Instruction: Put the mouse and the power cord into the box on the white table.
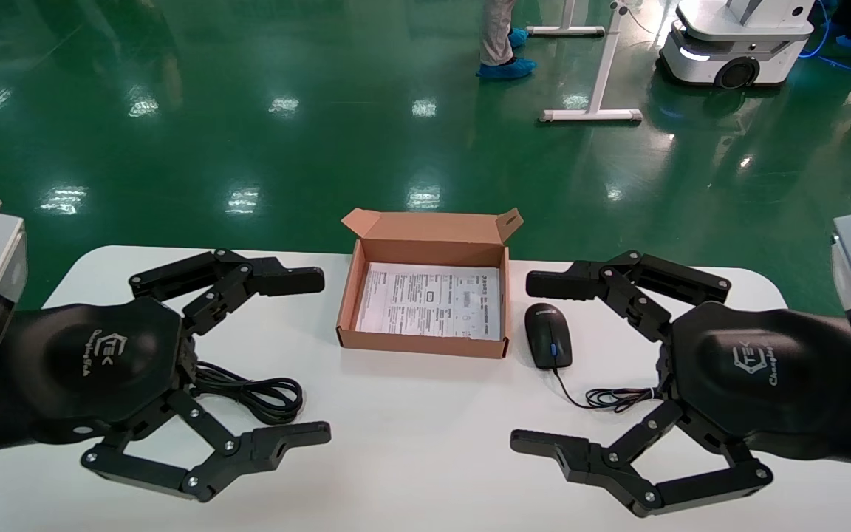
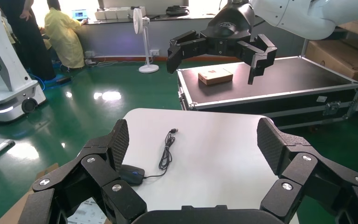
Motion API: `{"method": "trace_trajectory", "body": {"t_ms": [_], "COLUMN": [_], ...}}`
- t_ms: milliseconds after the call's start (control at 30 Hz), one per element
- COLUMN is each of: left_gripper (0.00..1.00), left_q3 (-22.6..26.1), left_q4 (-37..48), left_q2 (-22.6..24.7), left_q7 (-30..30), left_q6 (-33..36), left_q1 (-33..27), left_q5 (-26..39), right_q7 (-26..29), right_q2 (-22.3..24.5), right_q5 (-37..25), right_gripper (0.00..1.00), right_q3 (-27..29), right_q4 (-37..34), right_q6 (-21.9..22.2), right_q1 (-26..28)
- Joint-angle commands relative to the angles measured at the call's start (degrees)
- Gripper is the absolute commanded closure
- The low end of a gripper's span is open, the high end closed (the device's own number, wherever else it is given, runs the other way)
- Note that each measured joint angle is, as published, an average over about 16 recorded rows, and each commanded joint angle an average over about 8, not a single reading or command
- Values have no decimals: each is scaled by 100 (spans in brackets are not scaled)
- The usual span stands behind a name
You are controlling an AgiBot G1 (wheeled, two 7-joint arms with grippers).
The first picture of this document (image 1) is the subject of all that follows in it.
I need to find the white table leg stand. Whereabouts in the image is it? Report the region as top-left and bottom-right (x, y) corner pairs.
(525, 0), (607, 38)
(538, 0), (644, 124)

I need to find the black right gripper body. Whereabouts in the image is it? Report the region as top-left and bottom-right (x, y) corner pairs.
(655, 301), (851, 460)

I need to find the open brown cardboard box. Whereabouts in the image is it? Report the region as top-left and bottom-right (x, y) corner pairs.
(335, 208), (524, 361)

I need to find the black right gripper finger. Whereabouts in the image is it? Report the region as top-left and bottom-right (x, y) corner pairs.
(510, 399), (774, 519)
(525, 250), (732, 343)

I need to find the black wired computer mouse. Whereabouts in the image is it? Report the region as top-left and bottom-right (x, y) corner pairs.
(524, 302), (667, 412)

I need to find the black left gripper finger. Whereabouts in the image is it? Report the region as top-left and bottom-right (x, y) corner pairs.
(130, 249), (325, 335)
(81, 389), (332, 504)

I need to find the black power cable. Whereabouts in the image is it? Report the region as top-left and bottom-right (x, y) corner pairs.
(191, 360), (305, 426)

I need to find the blue floor cable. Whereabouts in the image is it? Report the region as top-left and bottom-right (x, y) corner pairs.
(798, 0), (851, 73)

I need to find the printed white paper sheet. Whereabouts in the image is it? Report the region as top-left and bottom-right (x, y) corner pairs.
(355, 262), (505, 341)

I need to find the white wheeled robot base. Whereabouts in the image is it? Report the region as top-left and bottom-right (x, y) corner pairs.
(657, 0), (817, 91)

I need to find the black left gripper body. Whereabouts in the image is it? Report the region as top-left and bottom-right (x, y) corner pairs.
(0, 297), (199, 446)

